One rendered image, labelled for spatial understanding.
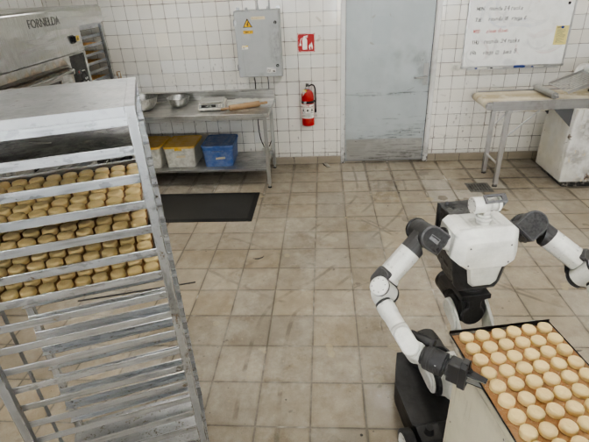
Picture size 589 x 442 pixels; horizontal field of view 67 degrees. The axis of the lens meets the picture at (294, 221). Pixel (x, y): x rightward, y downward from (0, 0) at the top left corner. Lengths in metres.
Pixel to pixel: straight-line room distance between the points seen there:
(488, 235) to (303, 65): 4.05
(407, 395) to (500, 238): 1.08
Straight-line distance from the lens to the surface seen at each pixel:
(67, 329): 2.30
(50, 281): 1.76
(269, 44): 5.33
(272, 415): 2.68
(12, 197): 1.53
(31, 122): 1.41
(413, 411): 2.51
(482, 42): 5.78
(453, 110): 5.87
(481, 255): 1.86
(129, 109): 1.37
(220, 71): 5.68
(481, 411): 1.81
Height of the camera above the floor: 2.10
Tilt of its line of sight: 28 degrees down
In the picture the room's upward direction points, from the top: 3 degrees counter-clockwise
